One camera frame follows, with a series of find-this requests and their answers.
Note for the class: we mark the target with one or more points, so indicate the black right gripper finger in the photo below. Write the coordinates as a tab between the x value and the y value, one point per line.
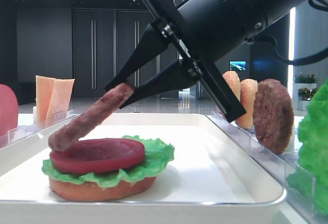
154	41
178	75

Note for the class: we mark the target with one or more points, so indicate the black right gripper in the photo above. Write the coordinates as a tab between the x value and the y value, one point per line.
210	29

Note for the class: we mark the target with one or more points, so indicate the brown meat patty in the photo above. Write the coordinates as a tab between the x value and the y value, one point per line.
69	134
273	116

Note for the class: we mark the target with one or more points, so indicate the green lettuce on tray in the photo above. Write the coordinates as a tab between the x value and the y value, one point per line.
157	155

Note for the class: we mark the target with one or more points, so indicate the brown meat patty in rack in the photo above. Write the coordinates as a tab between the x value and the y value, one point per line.
273	116

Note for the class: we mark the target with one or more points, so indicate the red tomato slice on tray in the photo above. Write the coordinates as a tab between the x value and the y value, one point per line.
99	156

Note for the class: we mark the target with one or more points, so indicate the orange cheese slice outer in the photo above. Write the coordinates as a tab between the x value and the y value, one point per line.
44	88

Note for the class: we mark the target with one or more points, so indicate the orange cheese slice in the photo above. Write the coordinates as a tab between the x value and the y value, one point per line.
44	88
60	99

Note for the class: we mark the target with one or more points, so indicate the orange cheese slice inner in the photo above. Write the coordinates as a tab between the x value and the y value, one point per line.
60	99

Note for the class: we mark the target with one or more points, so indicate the red tomato slice in rack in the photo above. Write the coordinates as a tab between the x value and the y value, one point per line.
9	109

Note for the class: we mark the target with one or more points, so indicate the green lettuce leaf in rack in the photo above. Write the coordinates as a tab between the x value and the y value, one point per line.
312	152

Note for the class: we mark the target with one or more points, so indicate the bun slice inner right rack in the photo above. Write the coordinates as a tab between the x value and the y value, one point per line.
232	79

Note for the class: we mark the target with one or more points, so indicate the bun slice rack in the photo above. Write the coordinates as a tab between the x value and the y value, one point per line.
232	79
249	88

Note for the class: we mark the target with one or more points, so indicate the dark double door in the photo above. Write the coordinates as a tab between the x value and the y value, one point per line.
102	43

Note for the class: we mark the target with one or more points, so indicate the bun slice outer right rack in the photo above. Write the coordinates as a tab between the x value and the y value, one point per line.
249	88

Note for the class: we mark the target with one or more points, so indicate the potted plants in planter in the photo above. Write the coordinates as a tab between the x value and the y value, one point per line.
304	87

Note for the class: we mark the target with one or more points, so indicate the silver metal tray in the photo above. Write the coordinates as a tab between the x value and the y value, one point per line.
210	180

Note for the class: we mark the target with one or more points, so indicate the bottom bun on tray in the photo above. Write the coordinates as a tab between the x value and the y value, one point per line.
91	192

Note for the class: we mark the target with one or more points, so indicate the small wall screen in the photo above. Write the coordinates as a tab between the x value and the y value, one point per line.
237	66

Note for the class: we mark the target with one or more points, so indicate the clear right rack rail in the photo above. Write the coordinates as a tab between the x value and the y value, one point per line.
298	208

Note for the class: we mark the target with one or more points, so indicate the clear rack rail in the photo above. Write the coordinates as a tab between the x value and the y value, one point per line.
298	208
21	132

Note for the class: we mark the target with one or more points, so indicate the clear left rack rail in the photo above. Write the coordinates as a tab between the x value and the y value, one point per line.
21	132

